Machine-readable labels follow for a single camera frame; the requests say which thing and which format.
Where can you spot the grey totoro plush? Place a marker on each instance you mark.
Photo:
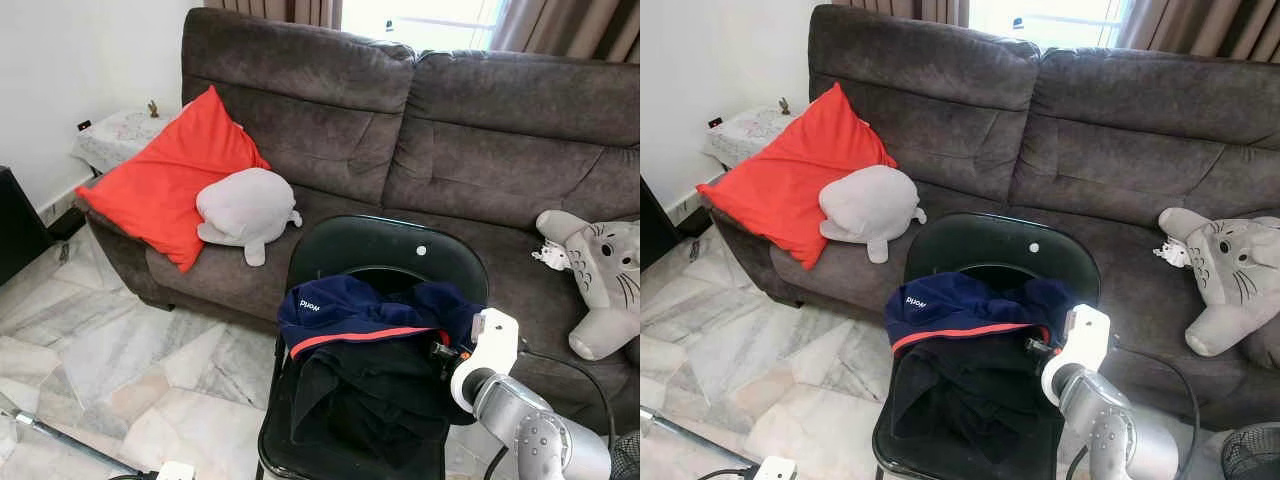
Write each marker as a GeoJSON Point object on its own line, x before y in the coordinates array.
{"type": "Point", "coordinates": [1235, 270]}
{"type": "Point", "coordinates": [605, 280]}

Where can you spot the small white toy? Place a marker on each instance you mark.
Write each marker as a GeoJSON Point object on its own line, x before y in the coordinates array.
{"type": "Point", "coordinates": [550, 256]}
{"type": "Point", "coordinates": [1172, 252]}

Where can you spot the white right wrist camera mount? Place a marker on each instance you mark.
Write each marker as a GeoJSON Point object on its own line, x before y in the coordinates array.
{"type": "Point", "coordinates": [490, 355]}
{"type": "Point", "coordinates": [1080, 350]}

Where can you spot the black shirt white print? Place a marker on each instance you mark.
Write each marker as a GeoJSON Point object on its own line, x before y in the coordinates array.
{"type": "Point", "coordinates": [370, 400]}
{"type": "Point", "coordinates": [960, 400]}

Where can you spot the bright window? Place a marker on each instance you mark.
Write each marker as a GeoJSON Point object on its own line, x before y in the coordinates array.
{"type": "Point", "coordinates": [420, 20]}
{"type": "Point", "coordinates": [1045, 18]}

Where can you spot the grey seal plush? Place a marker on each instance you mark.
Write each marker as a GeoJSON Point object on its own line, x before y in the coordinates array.
{"type": "Point", "coordinates": [870, 205]}
{"type": "Point", "coordinates": [245, 205]}

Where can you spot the red pillow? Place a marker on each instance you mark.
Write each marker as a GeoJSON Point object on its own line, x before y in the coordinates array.
{"type": "Point", "coordinates": [170, 180]}
{"type": "Point", "coordinates": [790, 180]}

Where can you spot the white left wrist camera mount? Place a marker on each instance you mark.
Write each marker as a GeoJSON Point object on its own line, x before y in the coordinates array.
{"type": "Point", "coordinates": [780, 469]}
{"type": "Point", "coordinates": [175, 471]}

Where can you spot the side table white lace cloth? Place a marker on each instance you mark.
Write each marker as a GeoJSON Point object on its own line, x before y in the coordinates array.
{"type": "Point", "coordinates": [750, 135]}
{"type": "Point", "coordinates": [120, 140]}

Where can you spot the brown curtain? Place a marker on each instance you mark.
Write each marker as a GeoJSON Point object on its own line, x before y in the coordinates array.
{"type": "Point", "coordinates": [280, 10]}
{"type": "Point", "coordinates": [915, 10]}
{"type": "Point", "coordinates": [1200, 25]}
{"type": "Point", "coordinates": [570, 25]}

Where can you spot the black low cabinet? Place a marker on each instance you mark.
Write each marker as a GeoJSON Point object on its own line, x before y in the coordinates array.
{"type": "Point", "coordinates": [660, 225]}
{"type": "Point", "coordinates": [20, 225]}

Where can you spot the brown fabric sofa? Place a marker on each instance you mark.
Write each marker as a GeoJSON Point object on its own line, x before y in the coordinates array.
{"type": "Point", "coordinates": [480, 150]}
{"type": "Point", "coordinates": [1100, 150]}

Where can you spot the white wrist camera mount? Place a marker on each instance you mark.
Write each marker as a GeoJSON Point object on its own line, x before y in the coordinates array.
{"type": "Point", "coordinates": [490, 355]}
{"type": "Point", "coordinates": [175, 471]}
{"type": "Point", "coordinates": [780, 469]}
{"type": "Point", "coordinates": [1080, 350]}

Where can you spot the black plastic chair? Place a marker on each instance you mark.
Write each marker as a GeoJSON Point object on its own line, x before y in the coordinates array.
{"type": "Point", "coordinates": [390, 250]}
{"type": "Point", "coordinates": [1000, 245]}

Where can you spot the navy polo shirt red stripe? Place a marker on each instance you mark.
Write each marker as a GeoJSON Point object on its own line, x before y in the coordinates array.
{"type": "Point", "coordinates": [350, 305]}
{"type": "Point", "coordinates": [960, 300]}

